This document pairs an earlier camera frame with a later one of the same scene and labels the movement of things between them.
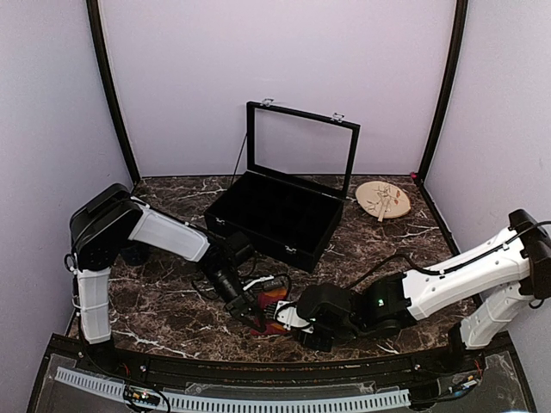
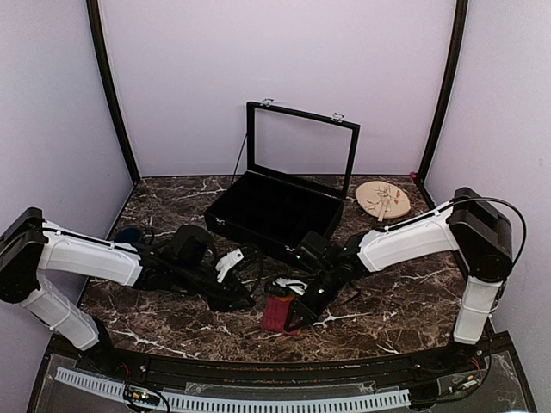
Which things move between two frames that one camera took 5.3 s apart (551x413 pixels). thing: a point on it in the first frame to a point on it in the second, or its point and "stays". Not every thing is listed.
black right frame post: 456,58 stays
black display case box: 289,203 stays
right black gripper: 317,345 to 309,312
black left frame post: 99,46 stays
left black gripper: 242,303 to 229,291
